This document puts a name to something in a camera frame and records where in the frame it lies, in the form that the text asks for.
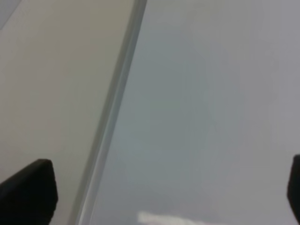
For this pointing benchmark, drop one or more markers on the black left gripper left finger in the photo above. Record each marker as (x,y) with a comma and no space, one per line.
(30,196)

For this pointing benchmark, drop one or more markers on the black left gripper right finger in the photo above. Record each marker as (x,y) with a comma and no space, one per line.
(293,187)

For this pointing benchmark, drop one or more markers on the whiteboard with aluminium frame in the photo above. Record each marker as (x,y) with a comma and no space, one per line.
(205,122)

